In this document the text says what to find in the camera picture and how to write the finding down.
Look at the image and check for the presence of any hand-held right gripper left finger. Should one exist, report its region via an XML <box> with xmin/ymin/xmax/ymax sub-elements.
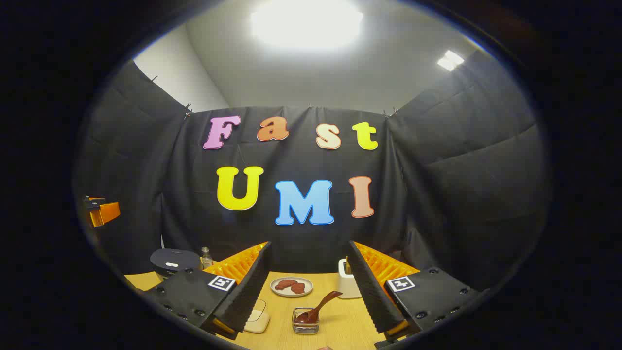
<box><xmin>144</xmin><ymin>242</ymin><xmax>272</xmax><ymax>341</ymax></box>

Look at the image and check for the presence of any brown wooden spoon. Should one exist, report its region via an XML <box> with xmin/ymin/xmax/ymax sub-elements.
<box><xmin>295</xmin><ymin>291</ymin><xmax>343</xmax><ymax>324</ymax></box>

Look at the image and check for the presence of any small ceiling light panel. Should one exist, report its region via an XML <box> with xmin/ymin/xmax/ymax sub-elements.
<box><xmin>436</xmin><ymin>50</ymin><xmax>465</xmax><ymax>71</ymax></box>

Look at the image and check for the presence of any large ceiling light panel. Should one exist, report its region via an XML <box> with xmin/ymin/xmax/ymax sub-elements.
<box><xmin>250</xmin><ymin>0</ymin><xmax>364</xmax><ymax>49</ymax></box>

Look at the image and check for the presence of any metal wire chopstick holder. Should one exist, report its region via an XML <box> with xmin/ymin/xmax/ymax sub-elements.
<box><xmin>292</xmin><ymin>307</ymin><xmax>320</xmax><ymax>335</ymax></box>

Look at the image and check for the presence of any clear rice container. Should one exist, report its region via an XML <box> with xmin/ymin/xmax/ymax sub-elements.
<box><xmin>243</xmin><ymin>298</ymin><xmax>271</xmax><ymax>334</ymax></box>

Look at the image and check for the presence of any black backdrop cloth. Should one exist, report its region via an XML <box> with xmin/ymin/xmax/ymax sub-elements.
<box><xmin>73</xmin><ymin>51</ymin><xmax>552</xmax><ymax>292</ymax></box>

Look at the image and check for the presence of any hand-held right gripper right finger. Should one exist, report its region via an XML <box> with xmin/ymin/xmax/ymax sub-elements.
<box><xmin>346</xmin><ymin>240</ymin><xmax>482</xmax><ymax>348</ymax></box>

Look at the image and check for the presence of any white toaster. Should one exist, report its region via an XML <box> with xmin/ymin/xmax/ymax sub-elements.
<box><xmin>338</xmin><ymin>259</ymin><xmax>363</xmax><ymax>299</ymax></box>

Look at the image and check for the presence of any black silver rice cooker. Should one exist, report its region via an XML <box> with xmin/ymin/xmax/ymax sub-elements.
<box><xmin>150</xmin><ymin>248</ymin><xmax>202</xmax><ymax>280</ymax></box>

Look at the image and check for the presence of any white round plate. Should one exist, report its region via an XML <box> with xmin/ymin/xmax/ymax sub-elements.
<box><xmin>270</xmin><ymin>277</ymin><xmax>314</xmax><ymax>298</ymax></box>

